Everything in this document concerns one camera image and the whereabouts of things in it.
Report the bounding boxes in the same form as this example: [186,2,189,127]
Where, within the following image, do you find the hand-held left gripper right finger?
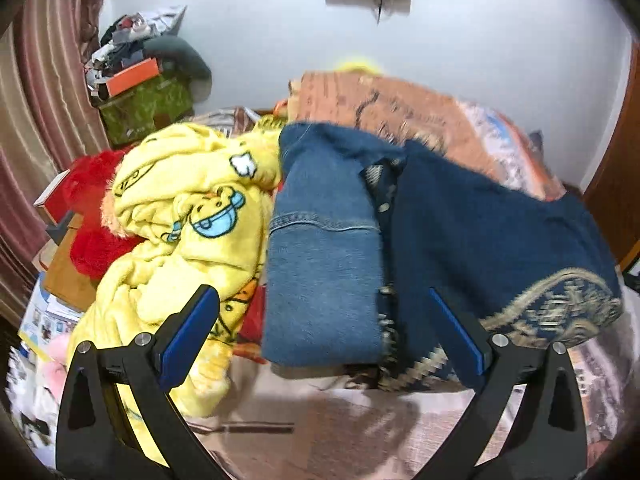
[414,287,589,480]

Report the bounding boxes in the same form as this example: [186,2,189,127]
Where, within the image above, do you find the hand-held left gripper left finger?
[55,284,232,480]

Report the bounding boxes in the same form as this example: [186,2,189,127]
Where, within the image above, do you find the navy patterned hoodie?
[357,140,624,394]

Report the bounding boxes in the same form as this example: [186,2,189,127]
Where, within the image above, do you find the red plush cloth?
[62,149,152,282]

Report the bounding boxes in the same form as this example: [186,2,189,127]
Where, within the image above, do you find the pink plush toy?
[42,332,77,392]

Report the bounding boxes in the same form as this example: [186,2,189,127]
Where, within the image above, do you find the brown cardboard box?
[42,210,102,317]

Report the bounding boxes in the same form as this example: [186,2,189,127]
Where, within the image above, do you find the yellow cartoon blanket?
[67,122,292,467]

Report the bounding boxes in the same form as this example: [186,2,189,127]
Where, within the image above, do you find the folded blue jeans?
[261,122,407,367]

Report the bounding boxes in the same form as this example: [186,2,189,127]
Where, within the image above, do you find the scattered printed papers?
[7,280,87,453]

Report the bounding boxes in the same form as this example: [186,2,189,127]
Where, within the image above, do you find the white and red book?
[33,170,72,224]

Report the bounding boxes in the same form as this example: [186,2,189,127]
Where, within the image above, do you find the brown wooden door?
[582,44,640,267]

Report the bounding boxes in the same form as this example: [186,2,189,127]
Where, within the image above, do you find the orange printed blanket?
[185,71,626,480]

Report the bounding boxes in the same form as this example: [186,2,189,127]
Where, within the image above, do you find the orange box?
[97,57,162,99]

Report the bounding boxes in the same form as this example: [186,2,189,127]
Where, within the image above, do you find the grey cloth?
[145,35,214,82]

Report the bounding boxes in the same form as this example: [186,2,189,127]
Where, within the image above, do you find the yellow plush toy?
[335,55,384,76]

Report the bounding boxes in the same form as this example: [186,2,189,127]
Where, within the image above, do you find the striped brown curtain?
[0,0,114,313]

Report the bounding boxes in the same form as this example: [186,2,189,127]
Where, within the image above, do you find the heap of mixed clutter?
[84,5,188,92]

